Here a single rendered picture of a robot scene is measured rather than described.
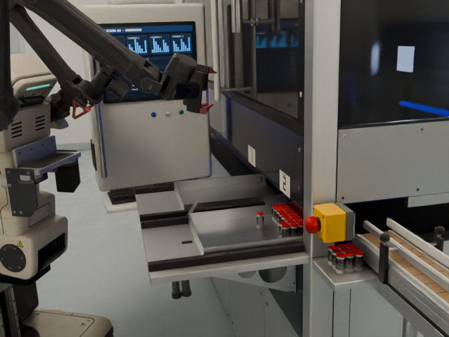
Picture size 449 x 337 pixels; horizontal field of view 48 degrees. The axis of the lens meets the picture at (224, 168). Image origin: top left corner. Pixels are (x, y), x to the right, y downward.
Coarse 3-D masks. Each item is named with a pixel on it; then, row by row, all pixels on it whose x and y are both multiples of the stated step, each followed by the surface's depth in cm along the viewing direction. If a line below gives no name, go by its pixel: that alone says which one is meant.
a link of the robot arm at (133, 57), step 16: (32, 0) 120; (48, 0) 123; (64, 0) 125; (48, 16) 126; (64, 16) 125; (80, 16) 126; (80, 32) 127; (96, 32) 128; (96, 48) 130; (112, 48) 130; (128, 48) 134; (112, 64) 132; (128, 64) 132; (144, 64) 137
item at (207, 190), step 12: (192, 180) 183; (204, 180) 184; (216, 180) 185; (228, 180) 186; (240, 180) 187; (252, 180) 188; (180, 192) 180; (192, 192) 180; (204, 192) 179; (216, 192) 179; (228, 192) 178; (240, 192) 178; (252, 192) 177; (264, 192) 177; (180, 204) 166; (192, 204) 158; (204, 204) 159; (216, 204) 159; (228, 204) 160
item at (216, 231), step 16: (240, 208) 152; (256, 208) 154; (192, 224) 141; (208, 224) 149; (224, 224) 149; (240, 224) 148; (256, 224) 148; (272, 224) 148; (208, 240) 138; (224, 240) 138; (240, 240) 137; (256, 240) 137; (272, 240) 129; (288, 240) 130
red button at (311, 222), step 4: (312, 216) 116; (308, 220) 115; (312, 220) 115; (316, 220) 115; (308, 224) 115; (312, 224) 114; (316, 224) 115; (308, 228) 115; (312, 228) 114; (316, 228) 115; (308, 232) 116; (312, 232) 115; (316, 232) 116
